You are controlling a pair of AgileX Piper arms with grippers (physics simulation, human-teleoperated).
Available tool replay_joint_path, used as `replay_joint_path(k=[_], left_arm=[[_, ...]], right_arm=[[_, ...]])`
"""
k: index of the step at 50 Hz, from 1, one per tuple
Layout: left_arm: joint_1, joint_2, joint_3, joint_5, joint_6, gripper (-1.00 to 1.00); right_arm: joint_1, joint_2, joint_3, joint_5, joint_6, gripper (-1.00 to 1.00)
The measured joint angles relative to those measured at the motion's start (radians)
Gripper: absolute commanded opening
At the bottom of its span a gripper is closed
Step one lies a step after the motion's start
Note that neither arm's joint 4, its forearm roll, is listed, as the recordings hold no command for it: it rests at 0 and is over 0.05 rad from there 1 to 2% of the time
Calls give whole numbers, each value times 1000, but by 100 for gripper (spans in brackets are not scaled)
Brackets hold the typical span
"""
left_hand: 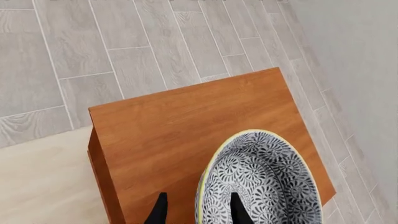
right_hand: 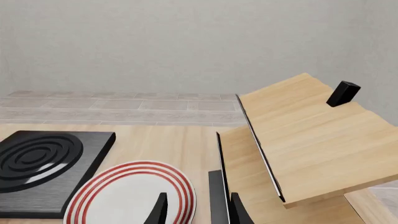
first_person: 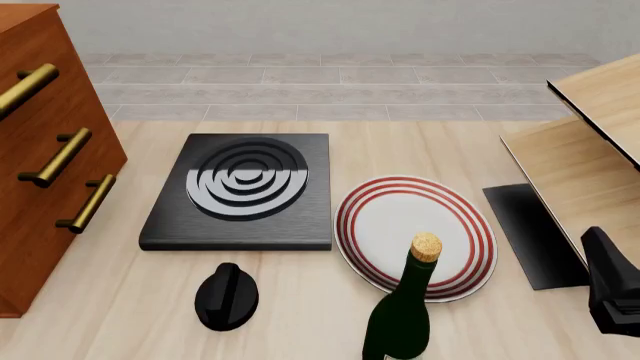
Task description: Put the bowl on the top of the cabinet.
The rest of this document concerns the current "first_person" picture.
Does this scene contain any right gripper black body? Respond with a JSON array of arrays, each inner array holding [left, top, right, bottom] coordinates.
[[587, 288, 640, 336]]

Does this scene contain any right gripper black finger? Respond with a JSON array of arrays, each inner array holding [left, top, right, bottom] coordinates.
[[579, 225, 640, 302]]

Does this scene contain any brown wooden cabinet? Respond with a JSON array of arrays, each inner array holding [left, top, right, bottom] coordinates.
[[0, 3, 129, 320]]

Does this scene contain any pale wooden rack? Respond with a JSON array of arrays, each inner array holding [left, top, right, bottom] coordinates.
[[481, 53, 640, 291]]

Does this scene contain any dark green corked wine bottle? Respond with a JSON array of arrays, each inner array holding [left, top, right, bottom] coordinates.
[[361, 231, 444, 360]]

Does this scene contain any white plate with red rings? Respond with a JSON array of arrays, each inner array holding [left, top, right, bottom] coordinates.
[[333, 174, 499, 304]]

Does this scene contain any round black stove knob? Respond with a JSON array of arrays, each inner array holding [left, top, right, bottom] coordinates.
[[193, 261, 261, 333]]

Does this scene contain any flat black stove plate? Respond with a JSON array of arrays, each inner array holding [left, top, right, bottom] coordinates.
[[138, 132, 334, 253]]

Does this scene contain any long brass drawer handle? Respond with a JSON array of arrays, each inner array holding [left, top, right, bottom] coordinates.
[[0, 63, 61, 120]]

